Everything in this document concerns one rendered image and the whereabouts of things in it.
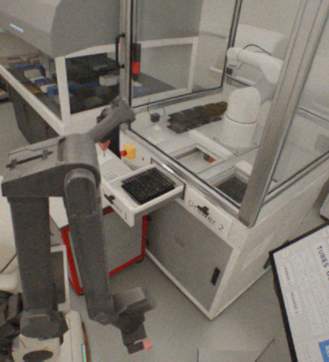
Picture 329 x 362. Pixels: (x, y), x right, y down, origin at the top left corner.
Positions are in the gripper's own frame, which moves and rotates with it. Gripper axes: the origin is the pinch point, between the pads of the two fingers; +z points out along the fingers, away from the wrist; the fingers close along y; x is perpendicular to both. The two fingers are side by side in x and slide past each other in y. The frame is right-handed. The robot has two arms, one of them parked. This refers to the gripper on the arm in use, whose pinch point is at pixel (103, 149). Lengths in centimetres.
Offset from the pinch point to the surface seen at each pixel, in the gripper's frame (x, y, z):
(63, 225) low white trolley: 39.0, -15.5, 19.9
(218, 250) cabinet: -13, -75, 29
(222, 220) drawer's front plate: -11, -73, 6
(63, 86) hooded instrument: -7, 51, -18
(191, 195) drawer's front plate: -14, -52, 6
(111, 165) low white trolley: -11.6, 9.6, 22.5
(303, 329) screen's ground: 18, -123, -7
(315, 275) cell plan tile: 2, -117, -13
